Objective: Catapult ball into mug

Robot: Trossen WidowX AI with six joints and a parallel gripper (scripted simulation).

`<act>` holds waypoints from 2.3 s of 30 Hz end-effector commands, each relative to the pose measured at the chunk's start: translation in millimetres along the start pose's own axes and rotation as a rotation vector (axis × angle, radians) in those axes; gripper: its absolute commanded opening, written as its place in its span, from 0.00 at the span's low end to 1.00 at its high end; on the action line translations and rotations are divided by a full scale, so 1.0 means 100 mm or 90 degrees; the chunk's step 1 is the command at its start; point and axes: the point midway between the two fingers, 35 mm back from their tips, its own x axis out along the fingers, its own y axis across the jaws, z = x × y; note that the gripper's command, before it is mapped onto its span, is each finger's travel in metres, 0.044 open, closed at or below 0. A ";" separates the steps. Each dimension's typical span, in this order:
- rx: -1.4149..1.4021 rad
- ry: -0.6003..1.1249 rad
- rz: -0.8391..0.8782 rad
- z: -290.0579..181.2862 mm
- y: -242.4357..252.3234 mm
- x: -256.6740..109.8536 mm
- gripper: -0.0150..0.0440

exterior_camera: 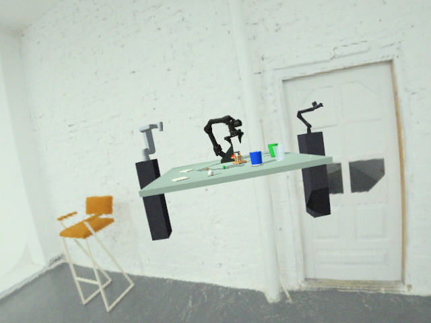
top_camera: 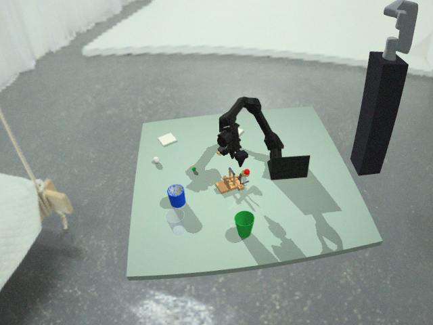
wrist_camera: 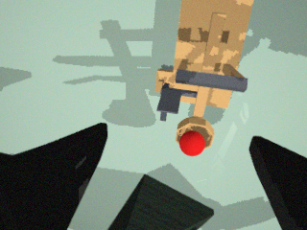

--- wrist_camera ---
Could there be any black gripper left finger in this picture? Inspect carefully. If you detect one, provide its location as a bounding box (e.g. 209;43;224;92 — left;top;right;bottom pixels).
0;123;107;230

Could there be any red ball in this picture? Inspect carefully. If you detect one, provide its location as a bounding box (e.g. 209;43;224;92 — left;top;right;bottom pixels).
179;130;205;156

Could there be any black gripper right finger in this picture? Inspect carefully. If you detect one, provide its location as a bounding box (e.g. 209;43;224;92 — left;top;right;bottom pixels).
249;135;307;230

